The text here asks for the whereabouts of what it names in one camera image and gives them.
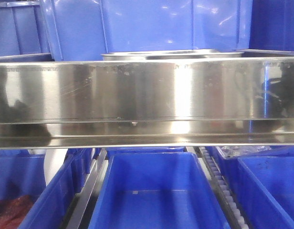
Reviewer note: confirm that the blue bin upper centre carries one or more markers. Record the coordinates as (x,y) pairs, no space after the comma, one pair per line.
(83,30)

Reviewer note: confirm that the blue bin rear lower centre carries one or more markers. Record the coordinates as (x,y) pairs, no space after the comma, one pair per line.
(114,150)

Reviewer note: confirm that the stainless steel shelf front rail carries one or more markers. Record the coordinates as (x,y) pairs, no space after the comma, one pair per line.
(188,102)

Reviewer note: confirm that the steel divider rail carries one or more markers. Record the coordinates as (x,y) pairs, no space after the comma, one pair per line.
(82,209)

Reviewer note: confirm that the blue bin upper left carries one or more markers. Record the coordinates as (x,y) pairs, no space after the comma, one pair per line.
(22,28)

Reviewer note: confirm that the blue bin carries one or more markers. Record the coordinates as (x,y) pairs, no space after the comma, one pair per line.
(24,175)
(263,184)
(156,191)
(114,150)
(22,28)
(83,30)
(272,25)

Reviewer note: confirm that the silver steel tray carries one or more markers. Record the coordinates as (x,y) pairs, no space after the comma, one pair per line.
(193,54)

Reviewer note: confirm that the blue bin lower right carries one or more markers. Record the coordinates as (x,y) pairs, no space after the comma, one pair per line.
(263,184)

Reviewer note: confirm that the blue bin upper right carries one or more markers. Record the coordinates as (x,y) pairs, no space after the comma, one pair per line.
(272,25)

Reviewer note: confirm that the white roller track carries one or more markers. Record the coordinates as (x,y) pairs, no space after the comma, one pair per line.
(223,193)

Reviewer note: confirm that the clear plastic bag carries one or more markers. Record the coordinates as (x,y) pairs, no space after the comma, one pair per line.
(232,151)

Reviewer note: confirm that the red cloth in bin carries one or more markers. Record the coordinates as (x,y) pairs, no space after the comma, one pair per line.
(13,211)

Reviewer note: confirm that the blue bin lower left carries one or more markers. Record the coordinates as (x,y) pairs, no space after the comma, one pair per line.
(24,175)

